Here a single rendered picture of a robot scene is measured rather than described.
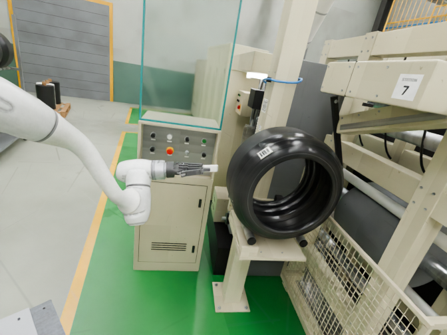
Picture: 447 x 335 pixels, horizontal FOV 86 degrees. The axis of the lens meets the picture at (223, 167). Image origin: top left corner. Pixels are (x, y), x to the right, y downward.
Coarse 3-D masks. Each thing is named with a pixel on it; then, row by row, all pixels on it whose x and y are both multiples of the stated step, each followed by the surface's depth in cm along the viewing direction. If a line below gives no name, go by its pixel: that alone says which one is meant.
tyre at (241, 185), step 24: (264, 144) 106; (288, 144) 103; (312, 144) 105; (240, 168) 108; (264, 168) 104; (312, 168) 138; (336, 168) 109; (240, 192) 108; (312, 192) 140; (336, 192) 114; (240, 216) 115; (264, 216) 142; (288, 216) 140; (312, 216) 131
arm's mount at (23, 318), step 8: (24, 312) 86; (0, 320) 82; (8, 320) 83; (16, 320) 83; (24, 320) 84; (32, 320) 85; (0, 328) 80; (8, 328) 81; (16, 328) 81; (24, 328) 82; (32, 328) 82
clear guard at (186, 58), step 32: (160, 0) 135; (192, 0) 137; (224, 0) 139; (160, 32) 141; (192, 32) 143; (224, 32) 146; (160, 64) 148; (192, 64) 150; (224, 64) 153; (160, 96) 155; (192, 96) 157; (224, 96) 160
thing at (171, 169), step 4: (168, 164) 108; (172, 164) 108; (176, 164) 113; (168, 168) 107; (172, 168) 107; (176, 168) 109; (184, 168) 109; (168, 172) 107; (172, 172) 107; (176, 172) 108; (168, 176) 108; (172, 176) 108
